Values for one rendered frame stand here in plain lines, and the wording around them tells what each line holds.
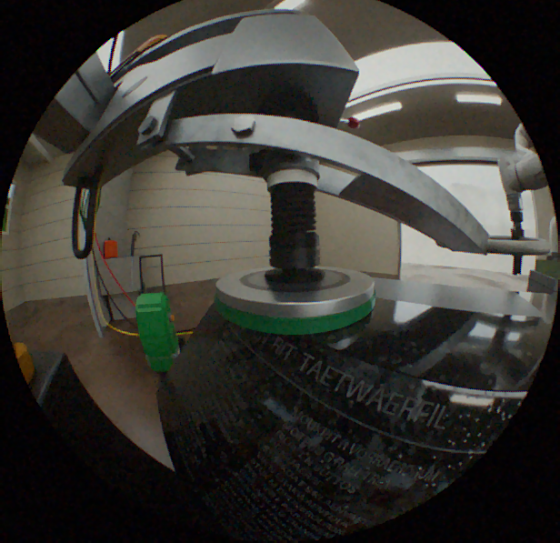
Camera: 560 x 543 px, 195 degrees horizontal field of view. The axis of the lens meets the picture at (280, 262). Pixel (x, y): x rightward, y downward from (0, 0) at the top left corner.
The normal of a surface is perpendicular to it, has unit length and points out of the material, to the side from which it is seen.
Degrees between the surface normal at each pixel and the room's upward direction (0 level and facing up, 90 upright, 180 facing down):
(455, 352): 0
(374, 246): 90
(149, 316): 72
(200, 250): 90
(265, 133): 90
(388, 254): 90
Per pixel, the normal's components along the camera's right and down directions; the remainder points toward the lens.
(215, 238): 0.62, 0.07
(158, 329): 0.40, -0.22
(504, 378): -0.03, -0.99
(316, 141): -0.04, 0.11
